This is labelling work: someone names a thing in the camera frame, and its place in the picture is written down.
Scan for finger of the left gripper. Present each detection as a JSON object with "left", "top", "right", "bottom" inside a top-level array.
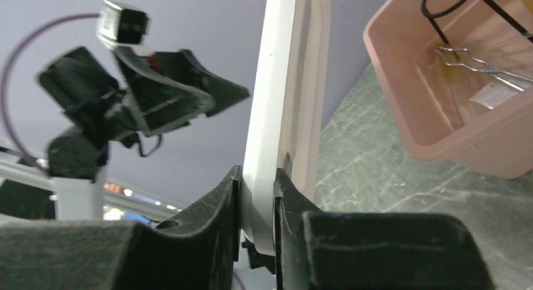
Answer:
[{"left": 155, "top": 49, "right": 250, "bottom": 117}]

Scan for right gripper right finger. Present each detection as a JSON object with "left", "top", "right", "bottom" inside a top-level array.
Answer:
[{"left": 274, "top": 169, "right": 495, "bottom": 289}]

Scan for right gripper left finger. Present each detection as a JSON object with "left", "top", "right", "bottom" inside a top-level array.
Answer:
[{"left": 1, "top": 165, "right": 242, "bottom": 289}]

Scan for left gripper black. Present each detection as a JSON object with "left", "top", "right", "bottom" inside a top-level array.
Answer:
[{"left": 36, "top": 46, "right": 215, "bottom": 143}]

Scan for white plastic bin lid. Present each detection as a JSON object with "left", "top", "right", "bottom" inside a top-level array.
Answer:
[{"left": 241, "top": 0, "right": 331, "bottom": 255}]

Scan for metal crucible tongs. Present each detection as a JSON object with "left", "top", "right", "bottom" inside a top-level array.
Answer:
[{"left": 433, "top": 46, "right": 532, "bottom": 92}]

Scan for small white paper packet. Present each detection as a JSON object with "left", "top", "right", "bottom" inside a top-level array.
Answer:
[{"left": 469, "top": 82, "right": 520, "bottom": 109}]

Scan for black metal ring stand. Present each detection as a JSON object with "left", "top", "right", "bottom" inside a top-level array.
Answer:
[{"left": 420, "top": 0, "right": 532, "bottom": 47}]

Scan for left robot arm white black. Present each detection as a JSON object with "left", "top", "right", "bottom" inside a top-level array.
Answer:
[{"left": 36, "top": 46, "right": 250, "bottom": 182}]

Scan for tan bristle tube brush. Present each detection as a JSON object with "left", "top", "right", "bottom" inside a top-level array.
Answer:
[{"left": 434, "top": 49, "right": 460, "bottom": 86}]

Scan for pink plastic bin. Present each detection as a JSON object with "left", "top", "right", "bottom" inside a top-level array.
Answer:
[{"left": 364, "top": 0, "right": 532, "bottom": 179}]

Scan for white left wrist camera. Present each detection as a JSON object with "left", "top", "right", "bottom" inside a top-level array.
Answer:
[{"left": 96, "top": 0, "right": 150, "bottom": 50}]

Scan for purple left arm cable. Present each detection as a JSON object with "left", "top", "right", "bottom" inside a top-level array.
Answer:
[{"left": 0, "top": 13, "right": 101, "bottom": 176}]

